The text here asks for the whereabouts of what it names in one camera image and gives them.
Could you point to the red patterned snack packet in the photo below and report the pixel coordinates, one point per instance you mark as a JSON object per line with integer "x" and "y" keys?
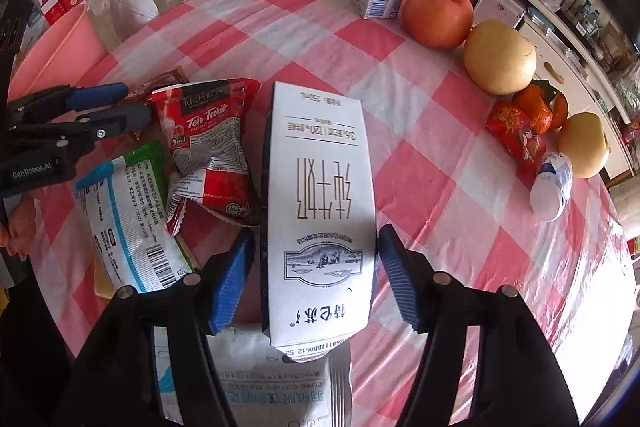
{"x": 517, "y": 137}

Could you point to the red apple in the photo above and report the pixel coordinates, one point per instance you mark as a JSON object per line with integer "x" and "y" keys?
{"x": 437, "y": 19}

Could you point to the white box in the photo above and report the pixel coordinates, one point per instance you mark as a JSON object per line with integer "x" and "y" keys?
{"x": 500, "y": 4}

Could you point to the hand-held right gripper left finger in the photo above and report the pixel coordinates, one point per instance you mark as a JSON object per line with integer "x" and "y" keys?
{"x": 230, "y": 287}

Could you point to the white blue milk carton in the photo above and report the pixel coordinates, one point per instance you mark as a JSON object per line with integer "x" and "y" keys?
{"x": 320, "y": 187}

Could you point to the cream television cabinet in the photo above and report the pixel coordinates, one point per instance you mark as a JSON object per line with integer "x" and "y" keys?
{"x": 560, "y": 52}

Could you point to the orange tangerine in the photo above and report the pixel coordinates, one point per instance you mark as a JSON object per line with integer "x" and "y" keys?
{"x": 560, "y": 112}
{"x": 532, "y": 104}

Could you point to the brown shiny wrapper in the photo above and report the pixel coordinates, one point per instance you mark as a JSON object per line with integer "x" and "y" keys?
{"x": 162, "y": 84}

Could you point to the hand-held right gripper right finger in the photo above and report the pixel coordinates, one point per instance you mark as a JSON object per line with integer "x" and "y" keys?
{"x": 405, "y": 282}

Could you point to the yellow pear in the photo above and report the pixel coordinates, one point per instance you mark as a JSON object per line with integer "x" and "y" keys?
{"x": 585, "y": 147}
{"x": 500, "y": 57}

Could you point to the red black tea packet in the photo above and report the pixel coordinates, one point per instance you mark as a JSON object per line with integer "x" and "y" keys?
{"x": 210, "y": 142}

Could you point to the small white plastic bottle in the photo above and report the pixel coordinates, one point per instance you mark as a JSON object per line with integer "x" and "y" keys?
{"x": 550, "y": 189}

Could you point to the white packet blue green print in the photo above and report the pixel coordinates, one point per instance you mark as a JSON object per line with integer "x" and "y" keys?
{"x": 130, "y": 217}

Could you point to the pink plastic bin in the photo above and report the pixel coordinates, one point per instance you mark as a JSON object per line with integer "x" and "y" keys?
{"x": 55, "y": 52}

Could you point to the white plastic bag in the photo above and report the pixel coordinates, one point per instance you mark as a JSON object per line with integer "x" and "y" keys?
{"x": 132, "y": 7}

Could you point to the white wet wipes pack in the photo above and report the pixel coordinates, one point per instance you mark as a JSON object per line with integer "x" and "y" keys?
{"x": 280, "y": 387}

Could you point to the person's left hand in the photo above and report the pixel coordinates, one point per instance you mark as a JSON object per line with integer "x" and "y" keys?
{"x": 17, "y": 232}

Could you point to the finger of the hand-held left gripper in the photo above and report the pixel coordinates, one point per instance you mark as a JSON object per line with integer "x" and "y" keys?
{"x": 95, "y": 96}
{"x": 125, "y": 117}

